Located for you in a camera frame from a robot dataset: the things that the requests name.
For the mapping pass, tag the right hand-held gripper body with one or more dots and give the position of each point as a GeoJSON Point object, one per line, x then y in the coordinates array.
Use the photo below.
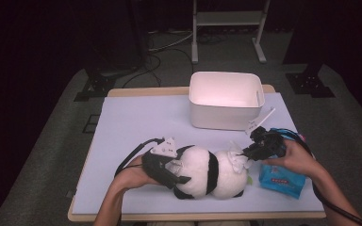
{"type": "Point", "coordinates": [268, 144]}

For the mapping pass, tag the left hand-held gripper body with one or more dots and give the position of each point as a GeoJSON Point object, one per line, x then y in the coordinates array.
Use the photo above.
{"type": "Point", "coordinates": [157, 166]}

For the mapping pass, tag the panda plush toy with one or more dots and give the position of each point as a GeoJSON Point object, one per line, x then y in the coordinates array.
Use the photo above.
{"type": "Point", "coordinates": [194, 169]}

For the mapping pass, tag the blue wet wipe pack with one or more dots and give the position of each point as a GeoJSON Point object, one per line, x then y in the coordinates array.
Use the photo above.
{"type": "Point", "coordinates": [279, 183]}

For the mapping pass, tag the person's left hand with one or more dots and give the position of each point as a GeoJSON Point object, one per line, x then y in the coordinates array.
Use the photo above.
{"type": "Point", "coordinates": [135, 175]}

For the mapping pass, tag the person's right hand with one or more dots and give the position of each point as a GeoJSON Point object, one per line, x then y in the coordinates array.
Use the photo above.
{"type": "Point", "coordinates": [295, 158]}

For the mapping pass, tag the pale lilac table mat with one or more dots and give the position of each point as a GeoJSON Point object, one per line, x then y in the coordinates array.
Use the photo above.
{"type": "Point", "coordinates": [157, 125]}

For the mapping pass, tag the white plastic storage bin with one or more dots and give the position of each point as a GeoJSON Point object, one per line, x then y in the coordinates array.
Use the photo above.
{"type": "Point", "coordinates": [223, 117]}

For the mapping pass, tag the wooden table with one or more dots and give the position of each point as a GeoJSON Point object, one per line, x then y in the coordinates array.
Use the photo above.
{"type": "Point", "coordinates": [144, 91]}

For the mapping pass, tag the black stand base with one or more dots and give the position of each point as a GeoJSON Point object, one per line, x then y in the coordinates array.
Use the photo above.
{"type": "Point", "coordinates": [308, 84]}
{"type": "Point", "coordinates": [95, 86]}

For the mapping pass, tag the dark floor socket plate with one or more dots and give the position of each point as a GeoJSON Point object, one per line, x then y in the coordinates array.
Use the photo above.
{"type": "Point", "coordinates": [91, 123]}

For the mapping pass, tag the white metal stand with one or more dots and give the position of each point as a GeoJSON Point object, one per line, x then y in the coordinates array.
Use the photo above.
{"type": "Point", "coordinates": [229, 18]}

